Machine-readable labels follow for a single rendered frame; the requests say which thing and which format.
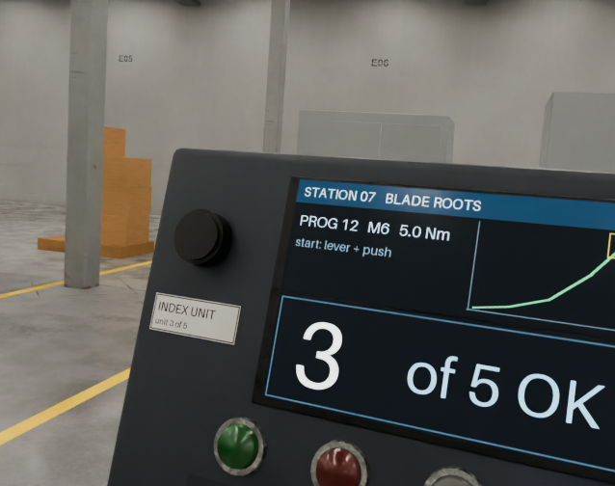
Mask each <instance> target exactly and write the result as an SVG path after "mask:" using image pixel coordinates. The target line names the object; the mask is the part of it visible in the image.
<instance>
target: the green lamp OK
mask: <svg viewBox="0 0 615 486"><path fill-rule="evenodd" d="M214 453H215V456H216V459H217V461H218V463H219V465H220V466H221V467H222V468H223V470H225V471H226V472H227V473H230V474H233V475H240V476H243V475H249V474H251V473H254V472H255V471H257V470H258V469H259V468H260V466H261V465H262V463H263V462H264V460H265V457H266V453H267V440H266V437H265V434H264V432H263V430H262V428H261V427H260V425H259V424H258V423H257V422H256V421H254V420H253V419H251V418H247V417H235V418H231V419H229V420H227V421H226V422H225V423H224V424H222V426H221V427H220V428H219V430H218V432H217V433H216V436H215V440H214Z"/></svg>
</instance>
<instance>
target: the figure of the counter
mask: <svg viewBox="0 0 615 486"><path fill-rule="evenodd" d="M379 314H380V308H379V307H372V306H366V305H360V304H353V303H346V302H340V301H334V300H327V299H321V298H314V297H307V296H302V295H295V294H288V293H282V292H281V293H280V299H279V304H278V310H277V316H276V321H275V327H274V333H273V338H272V343H271V349H270V355H269V361H268V366H267V371H266V377H265V383H264V389H263V394H262V397H263V398H268V399H272V400H277V401H280V402H285V403H289V404H294V405H298V406H303V407H307V408H311V409H315V410H320V411H324V412H329V413H333V414H338V415H342V416H346V417H350V418H355V419H363V416H364V409H365V403H366V397H367V390H368V384H369V377H370V371H371V365H372V359H373V352H374V346H375V339H376V334H377V327H378V321H379Z"/></svg>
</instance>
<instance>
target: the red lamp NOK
mask: <svg viewBox="0 0 615 486"><path fill-rule="evenodd" d="M310 473H311V479H312V482H313V485H314V486H368V483H369V479H370V469H369V464H368V461H367V459H366V457H365V455H364V454H363V452H362V451H361V450H360V449H359V448H358V447H357V446H356V445H354V444H353V443H351V442H348V441H344V440H334V441H330V442H328V443H326V444H324V445H322V446H321V447H320V448H319V449H318V451H317V452H316V453H315V455H314V457H313V459H312V463H311V470H310Z"/></svg>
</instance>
